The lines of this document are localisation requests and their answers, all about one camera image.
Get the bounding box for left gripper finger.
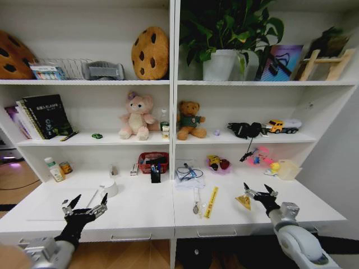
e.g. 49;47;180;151
89;192;109;217
61;194;82;216

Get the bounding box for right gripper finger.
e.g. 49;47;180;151
243;182;259;200
263;183;279;198

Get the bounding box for white stick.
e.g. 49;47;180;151
85;189;99;208

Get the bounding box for yellow triangular piece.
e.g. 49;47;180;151
234;194;253;211

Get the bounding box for white cup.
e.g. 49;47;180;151
99;178;119;198

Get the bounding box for yellow rubber duck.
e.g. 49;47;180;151
264;162;281;177

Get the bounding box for beige plastic container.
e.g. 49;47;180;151
277;159;303;180

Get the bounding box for orange tin can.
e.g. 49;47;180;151
59;161;73;175

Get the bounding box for white green medicine bottle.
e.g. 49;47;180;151
44;156;67;183

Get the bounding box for yellow ruler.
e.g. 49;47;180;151
204;185;219;220

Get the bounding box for white paper stack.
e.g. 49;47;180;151
174;159;207;192

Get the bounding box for black headphones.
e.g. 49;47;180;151
227;122;267;140

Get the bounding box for black pen holder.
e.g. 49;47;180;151
150;164;162;184

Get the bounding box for yellow toy truck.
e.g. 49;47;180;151
262;119;305;135

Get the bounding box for black and yellow pen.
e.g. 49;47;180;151
59;131;80;142

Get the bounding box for red plastic basket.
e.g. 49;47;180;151
137;151;170;174

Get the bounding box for black book green print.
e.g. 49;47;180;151
22;94;74;140

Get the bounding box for brown teddy bear green shirt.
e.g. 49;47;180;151
176;100;208;141

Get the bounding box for white spiral notebook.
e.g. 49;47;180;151
15;99;45;140

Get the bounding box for pink plush toy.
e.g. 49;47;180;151
117;91;161;141

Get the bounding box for clear bottle green label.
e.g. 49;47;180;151
159;108;170;132

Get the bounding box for purple and blue book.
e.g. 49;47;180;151
255;44;305;82

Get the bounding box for white plant pot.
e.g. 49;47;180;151
202;49;239;82

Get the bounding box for white shelf unit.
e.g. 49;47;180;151
0;0;358;269

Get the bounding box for blue and white box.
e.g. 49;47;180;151
29;63;67;81

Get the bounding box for grey fabric pouch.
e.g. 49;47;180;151
81;61;126;81

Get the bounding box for wooden easel stand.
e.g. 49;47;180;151
293;48;356;82

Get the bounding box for large brown cookie cushion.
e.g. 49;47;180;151
0;30;37;80

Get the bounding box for round brown cookie cushion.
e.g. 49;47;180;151
131;26;170;81

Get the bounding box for green leafy plant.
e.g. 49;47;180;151
179;0;286;74

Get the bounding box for black headphone cable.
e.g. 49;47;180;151
239;137;255;163

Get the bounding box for silver drawer handle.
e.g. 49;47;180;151
110;233;153;243
196;228;238;238

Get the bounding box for silver keychain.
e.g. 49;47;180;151
192;188;207;219

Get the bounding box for blue cable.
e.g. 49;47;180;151
176;163;204;182

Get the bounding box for white wire file rack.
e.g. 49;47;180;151
38;57;95;81

